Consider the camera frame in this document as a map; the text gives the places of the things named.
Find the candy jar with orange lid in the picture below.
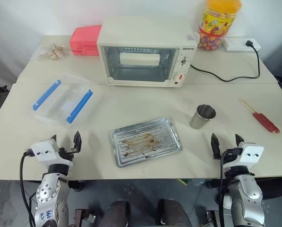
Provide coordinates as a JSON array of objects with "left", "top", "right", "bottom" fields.
[{"left": 197, "top": 0, "right": 243, "bottom": 52}]

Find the white power strip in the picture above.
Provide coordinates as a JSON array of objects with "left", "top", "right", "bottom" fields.
[{"left": 222, "top": 37, "right": 262, "bottom": 52}]

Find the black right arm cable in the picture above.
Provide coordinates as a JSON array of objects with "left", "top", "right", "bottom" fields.
[{"left": 218, "top": 149, "right": 231, "bottom": 227}]

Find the stained metal baking tray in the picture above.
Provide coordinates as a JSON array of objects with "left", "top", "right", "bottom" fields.
[{"left": 110, "top": 117, "right": 183, "bottom": 168}]

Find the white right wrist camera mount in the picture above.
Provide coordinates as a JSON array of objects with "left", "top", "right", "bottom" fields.
[{"left": 228, "top": 141, "right": 265, "bottom": 169}]

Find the dark rounded shape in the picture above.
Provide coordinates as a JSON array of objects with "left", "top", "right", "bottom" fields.
[
  {"left": 104, "top": 199, "right": 131, "bottom": 227},
  {"left": 157, "top": 199, "right": 187, "bottom": 227}
]

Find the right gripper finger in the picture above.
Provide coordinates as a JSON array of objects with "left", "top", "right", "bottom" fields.
[
  {"left": 210, "top": 132, "right": 221, "bottom": 159},
  {"left": 234, "top": 133, "right": 245, "bottom": 148}
]

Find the clear bag of snacks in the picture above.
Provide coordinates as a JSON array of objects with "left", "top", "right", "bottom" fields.
[{"left": 31, "top": 44, "right": 69, "bottom": 61}]

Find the red plastic box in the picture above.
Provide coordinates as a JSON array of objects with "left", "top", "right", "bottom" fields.
[{"left": 69, "top": 24, "right": 102, "bottom": 57}]

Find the clear container with blue clips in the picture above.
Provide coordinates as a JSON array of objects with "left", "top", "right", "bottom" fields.
[{"left": 31, "top": 73, "right": 95, "bottom": 129}]

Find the stainless steel cup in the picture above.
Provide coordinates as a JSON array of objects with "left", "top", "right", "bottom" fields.
[{"left": 189, "top": 104, "right": 217, "bottom": 131}]

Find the white toaster oven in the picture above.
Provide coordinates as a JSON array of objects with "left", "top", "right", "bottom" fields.
[{"left": 96, "top": 17, "right": 200, "bottom": 89}]

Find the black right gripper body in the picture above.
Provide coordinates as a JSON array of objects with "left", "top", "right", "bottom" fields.
[{"left": 222, "top": 146, "right": 243, "bottom": 162}]

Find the wooden skewer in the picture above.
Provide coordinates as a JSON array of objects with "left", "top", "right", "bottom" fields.
[{"left": 240, "top": 98, "right": 255, "bottom": 114}]

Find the black power plug and cable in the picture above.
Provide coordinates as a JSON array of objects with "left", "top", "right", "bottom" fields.
[{"left": 190, "top": 40, "right": 261, "bottom": 83}]

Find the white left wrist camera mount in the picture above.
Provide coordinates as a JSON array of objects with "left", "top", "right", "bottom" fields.
[{"left": 30, "top": 139, "right": 73, "bottom": 169}]

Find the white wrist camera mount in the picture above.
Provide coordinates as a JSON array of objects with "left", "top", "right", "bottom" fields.
[
  {"left": 30, "top": 139, "right": 73, "bottom": 169},
  {"left": 228, "top": 141, "right": 265, "bottom": 169}
]

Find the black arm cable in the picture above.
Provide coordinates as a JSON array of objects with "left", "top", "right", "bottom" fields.
[
  {"left": 19, "top": 149, "right": 36, "bottom": 227},
  {"left": 218, "top": 149, "right": 231, "bottom": 227}
]

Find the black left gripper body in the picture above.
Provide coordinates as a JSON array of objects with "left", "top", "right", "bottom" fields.
[{"left": 58, "top": 146, "right": 76, "bottom": 164}]

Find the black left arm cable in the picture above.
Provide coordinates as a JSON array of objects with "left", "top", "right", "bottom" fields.
[{"left": 19, "top": 149, "right": 36, "bottom": 227}]

